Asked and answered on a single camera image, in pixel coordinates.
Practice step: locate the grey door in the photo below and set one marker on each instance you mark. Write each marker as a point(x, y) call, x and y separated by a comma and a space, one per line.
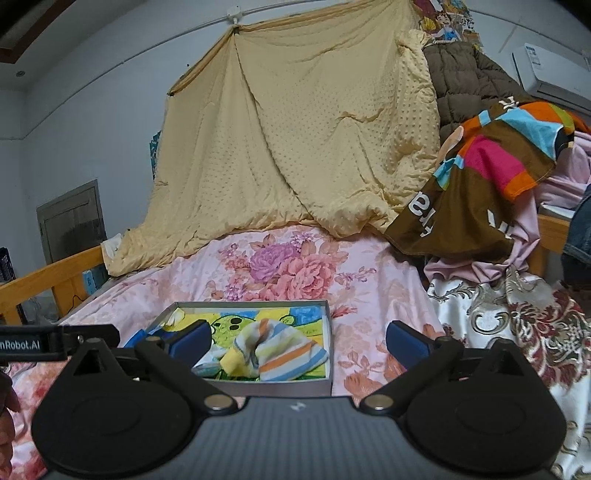
point(69, 221)

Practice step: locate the white air conditioner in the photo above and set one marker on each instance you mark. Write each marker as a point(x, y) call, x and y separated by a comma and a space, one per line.
point(545, 69)

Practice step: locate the white and light blue cloth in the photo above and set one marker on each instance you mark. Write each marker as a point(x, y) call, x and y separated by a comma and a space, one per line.
point(210, 365)

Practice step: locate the person's left hand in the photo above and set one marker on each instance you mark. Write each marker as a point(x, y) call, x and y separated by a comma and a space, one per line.
point(8, 397)

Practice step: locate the dark blue plastic crate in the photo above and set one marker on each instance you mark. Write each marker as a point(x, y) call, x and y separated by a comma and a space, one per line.
point(4, 263)

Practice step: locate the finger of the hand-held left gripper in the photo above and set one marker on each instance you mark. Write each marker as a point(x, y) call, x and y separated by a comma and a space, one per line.
point(92, 333)

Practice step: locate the wooden bed rail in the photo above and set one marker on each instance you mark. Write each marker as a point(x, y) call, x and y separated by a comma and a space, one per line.
point(46, 277)

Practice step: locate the wooden bed board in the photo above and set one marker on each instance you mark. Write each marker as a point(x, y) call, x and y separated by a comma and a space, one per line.
point(549, 230)

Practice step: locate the brown quilted jacket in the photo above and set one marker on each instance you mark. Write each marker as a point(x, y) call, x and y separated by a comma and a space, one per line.
point(466, 83)

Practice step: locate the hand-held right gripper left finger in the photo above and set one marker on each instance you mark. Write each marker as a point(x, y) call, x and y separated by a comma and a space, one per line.
point(191, 344)

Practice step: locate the pink floral bedsheet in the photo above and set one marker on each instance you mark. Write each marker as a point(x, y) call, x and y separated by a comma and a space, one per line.
point(286, 267)

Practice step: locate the wall poster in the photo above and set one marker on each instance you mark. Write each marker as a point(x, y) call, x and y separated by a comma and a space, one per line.
point(443, 23)

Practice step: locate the ornate red gold bedsheet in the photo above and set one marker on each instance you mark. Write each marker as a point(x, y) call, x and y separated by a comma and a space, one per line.
point(517, 323)

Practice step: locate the yellow cloth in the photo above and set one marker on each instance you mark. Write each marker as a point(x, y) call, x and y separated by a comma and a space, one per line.
point(230, 362)

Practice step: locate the yellow dotted blanket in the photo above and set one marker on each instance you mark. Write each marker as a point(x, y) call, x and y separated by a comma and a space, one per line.
point(300, 138)

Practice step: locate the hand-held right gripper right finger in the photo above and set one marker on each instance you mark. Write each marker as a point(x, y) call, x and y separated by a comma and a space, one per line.
point(406, 344)

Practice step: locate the striped baby hat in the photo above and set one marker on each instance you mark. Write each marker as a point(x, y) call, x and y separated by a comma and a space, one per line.
point(286, 355)

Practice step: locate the blue jeans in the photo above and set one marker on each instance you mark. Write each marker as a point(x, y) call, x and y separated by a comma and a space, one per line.
point(579, 240)

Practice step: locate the grey shallow box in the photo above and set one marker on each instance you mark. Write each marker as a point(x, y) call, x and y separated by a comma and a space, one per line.
point(286, 389)

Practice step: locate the light blue container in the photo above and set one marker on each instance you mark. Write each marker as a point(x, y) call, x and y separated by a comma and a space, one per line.
point(88, 280)

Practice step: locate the teal patterned cloth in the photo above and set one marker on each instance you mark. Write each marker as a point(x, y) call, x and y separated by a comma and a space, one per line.
point(154, 152)

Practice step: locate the brown multicoloured striped cloth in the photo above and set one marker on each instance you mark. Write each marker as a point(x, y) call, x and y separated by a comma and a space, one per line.
point(461, 198)

